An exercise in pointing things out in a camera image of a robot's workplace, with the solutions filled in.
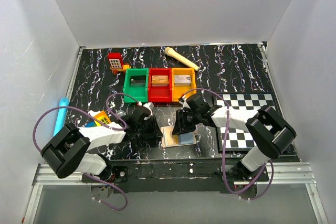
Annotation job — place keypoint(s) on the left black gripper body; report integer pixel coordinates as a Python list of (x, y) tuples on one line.
[(142, 129)]

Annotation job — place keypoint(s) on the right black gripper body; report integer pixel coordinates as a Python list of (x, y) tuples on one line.
[(197, 115)]

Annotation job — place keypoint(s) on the beige leather card holder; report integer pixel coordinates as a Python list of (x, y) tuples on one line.
[(184, 139)]

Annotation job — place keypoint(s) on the orange gold credit card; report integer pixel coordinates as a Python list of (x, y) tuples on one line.
[(170, 140)]

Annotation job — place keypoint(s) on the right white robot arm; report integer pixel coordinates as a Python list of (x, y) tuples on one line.
[(244, 121)]

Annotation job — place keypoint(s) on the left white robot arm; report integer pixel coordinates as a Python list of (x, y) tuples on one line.
[(69, 150)]

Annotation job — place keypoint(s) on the silver card box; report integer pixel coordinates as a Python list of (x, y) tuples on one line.
[(182, 80)]

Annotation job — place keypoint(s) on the orange card box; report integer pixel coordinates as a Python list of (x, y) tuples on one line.
[(159, 81)]

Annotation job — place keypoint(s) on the black card box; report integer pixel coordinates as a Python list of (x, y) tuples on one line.
[(138, 81)]

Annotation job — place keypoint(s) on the yellow plastic bin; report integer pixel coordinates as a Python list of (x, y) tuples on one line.
[(179, 89)]

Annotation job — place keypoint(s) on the colourful toy block building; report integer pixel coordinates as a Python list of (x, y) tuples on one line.
[(99, 115)]

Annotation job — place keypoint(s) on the checkered chess board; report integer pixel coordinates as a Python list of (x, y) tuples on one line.
[(240, 140)]

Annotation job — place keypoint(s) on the red plastic bin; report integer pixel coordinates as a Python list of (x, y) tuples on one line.
[(160, 92)]

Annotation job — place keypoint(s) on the green plastic bin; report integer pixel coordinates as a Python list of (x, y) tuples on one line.
[(139, 93)]

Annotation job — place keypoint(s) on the beige toy microphone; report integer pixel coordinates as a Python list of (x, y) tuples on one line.
[(172, 53)]

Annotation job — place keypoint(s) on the blue toy microphone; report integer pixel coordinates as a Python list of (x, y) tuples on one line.
[(61, 116)]

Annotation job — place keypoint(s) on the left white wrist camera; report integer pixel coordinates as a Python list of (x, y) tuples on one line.
[(147, 107)]

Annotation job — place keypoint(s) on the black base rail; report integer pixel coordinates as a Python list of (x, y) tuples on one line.
[(168, 175)]

